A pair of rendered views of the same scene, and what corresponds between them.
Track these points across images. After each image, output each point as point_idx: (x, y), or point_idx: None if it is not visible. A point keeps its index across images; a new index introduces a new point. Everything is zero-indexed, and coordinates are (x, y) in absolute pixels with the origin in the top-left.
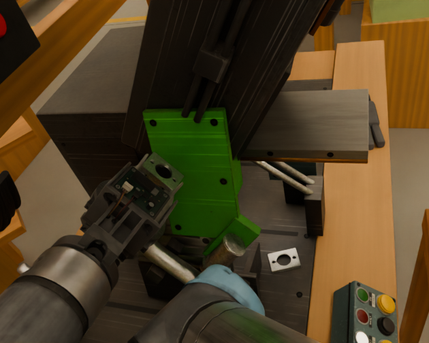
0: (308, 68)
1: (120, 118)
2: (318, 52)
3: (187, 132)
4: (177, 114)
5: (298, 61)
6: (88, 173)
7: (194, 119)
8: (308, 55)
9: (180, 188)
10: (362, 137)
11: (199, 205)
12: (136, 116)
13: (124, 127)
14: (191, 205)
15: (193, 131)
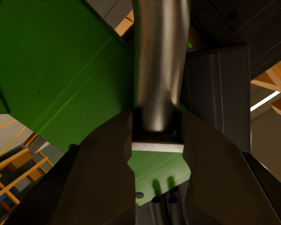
0: (118, 28)
1: (258, 64)
2: (121, 34)
3: (158, 171)
4: (181, 181)
5: (126, 24)
6: None
7: (159, 204)
8: (124, 29)
9: (109, 90)
10: (47, 144)
11: (61, 88)
12: (233, 122)
13: (249, 84)
14: (70, 73)
15: (151, 176)
